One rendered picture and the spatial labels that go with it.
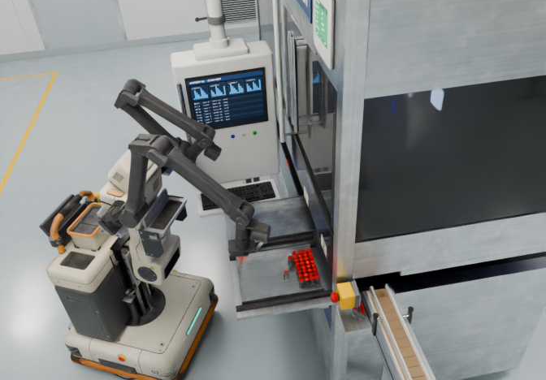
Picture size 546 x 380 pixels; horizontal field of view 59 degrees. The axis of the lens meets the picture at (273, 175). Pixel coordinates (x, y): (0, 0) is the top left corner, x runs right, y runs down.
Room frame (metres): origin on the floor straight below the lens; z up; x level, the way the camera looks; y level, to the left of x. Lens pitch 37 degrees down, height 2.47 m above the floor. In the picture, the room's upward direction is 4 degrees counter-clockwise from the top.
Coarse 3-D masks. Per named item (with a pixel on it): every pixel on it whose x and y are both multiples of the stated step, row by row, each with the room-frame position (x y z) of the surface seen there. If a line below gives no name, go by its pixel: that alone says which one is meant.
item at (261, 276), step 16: (256, 256) 1.51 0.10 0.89; (272, 256) 1.52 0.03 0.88; (240, 272) 1.43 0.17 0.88; (256, 272) 1.43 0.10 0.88; (272, 272) 1.42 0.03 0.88; (288, 272) 1.41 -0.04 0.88; (240, 288) 1.31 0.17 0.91; (256, 288) 1.34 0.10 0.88; (272, 288) 1.33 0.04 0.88; (288, 288) 1.32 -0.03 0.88; (304, 288) 1.32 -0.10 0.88; (320, 288) 1.28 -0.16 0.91
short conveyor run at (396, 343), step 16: (384, 288) 1.25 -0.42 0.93; (368, 304) 1.17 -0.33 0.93; (384, 304) 1.17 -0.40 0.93; (400, 304) 1.16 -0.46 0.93; (384, 320) 1.07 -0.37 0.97; (400, 320) 1.10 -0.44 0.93; (384, 336) 1.03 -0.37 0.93; (400, 336) 1.03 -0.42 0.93; (384, 352) 0.98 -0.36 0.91; (400, 352) 0.94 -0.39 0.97; (416, 352) 0.94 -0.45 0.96; (400, 368) 0.90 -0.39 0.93; (416, 368) 0.90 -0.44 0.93
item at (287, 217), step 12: (252, 204) 1.85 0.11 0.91; (264, 204) 1.86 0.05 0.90; (276, 204) 1.87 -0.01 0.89; (288, 204) 1.87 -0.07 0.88; (300, 204) 1.86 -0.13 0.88; (264, 216) 1.79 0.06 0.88; (276, 216) 1.78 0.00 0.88; (288, 216) 1.78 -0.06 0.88; (300, 216) 1.77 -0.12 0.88; (276, 228) 1.70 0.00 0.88; (288, 228) 1.69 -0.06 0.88; (300, 228) 1.68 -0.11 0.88; (312, 228) 1.68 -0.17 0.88
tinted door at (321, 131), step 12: (312, 60) 1.65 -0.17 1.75; (312, 72) 1.65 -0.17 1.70; (324, 72) 1.48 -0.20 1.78; (312, 84) 1.66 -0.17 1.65; (324, 84) 1.47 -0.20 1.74; (312, 96) 1.66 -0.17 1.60; (324, 96) 1.47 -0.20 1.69; (312, 108) 1.66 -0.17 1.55; (324, 108) 1.47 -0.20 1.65; (312, 120) 1.66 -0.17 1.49; (324, 120) 1.47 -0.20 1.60; (312, 132) 1.66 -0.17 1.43; (324, 132) 1.47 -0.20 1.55; (312, 144) 1.66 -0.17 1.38; (324, 144) 1.47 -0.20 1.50; (312, 156) 1.67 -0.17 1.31; (324, 156) 1.46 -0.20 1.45; (312, 168) 1.67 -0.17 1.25; (324, 168) 1.46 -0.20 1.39; (324, 180) 1.46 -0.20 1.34; (324, 192) 1.46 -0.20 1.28; (324, 204) 1.46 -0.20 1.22
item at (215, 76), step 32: (192, 64) 2.18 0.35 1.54; (224, 64) 2.20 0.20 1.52; (256, 64) 2.23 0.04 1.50; (192, 96) 2.16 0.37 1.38; (224, 96) 2.19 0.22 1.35; (256, 96) 2.22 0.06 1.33; (224, 128) 2.19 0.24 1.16; (256, 128) 2.22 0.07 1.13; (224, 160) 2.19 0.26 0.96; (256, 160) 2.22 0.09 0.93
